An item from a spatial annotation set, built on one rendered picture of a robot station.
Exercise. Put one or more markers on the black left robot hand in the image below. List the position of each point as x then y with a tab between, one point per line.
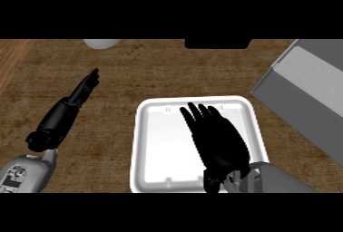
59	116

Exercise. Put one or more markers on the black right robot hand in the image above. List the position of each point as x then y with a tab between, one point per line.
219	142

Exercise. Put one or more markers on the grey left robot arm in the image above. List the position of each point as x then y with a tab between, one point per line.
24	173

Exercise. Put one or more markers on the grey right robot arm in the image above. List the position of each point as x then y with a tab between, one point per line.
267	179

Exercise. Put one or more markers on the white plastic tray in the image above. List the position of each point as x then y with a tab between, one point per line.
164	145

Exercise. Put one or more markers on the grey box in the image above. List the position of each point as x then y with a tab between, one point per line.
303	96

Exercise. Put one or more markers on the white round object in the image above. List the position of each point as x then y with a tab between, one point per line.
100	43

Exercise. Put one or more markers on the black appliance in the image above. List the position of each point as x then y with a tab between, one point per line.
217	43

